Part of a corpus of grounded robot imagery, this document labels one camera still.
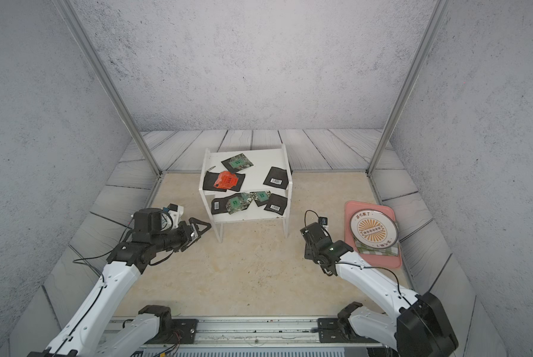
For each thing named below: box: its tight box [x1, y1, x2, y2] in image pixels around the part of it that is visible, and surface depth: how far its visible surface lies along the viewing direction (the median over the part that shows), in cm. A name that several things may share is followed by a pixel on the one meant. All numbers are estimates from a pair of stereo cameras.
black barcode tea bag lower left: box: [211, 194, 234, 215], surface depth 89 cm
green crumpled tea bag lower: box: [225, 192, 255, 215], surface depth 89 cm
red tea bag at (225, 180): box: [213, 171, 239, 189], surface depth 74 cm
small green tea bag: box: [250, 190, 271, 207], surface depth 91 cm
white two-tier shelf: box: [198, 143, 294, 244], surface depth 80 cm
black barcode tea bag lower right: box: [263, 193, 288, 216], surface depth 88 cm
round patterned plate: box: [349, 209, 399, 250], surface depth 98 cm
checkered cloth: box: [353, 238, 400, 257], surface depth 91 cm
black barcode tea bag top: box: [262, 166, 289, 190], surface depth 74 cm
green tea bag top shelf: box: [221, 153, 254, 175], surface depth 80 cm
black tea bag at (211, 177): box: [202, 171, 246, 192], surface depth 74 cm
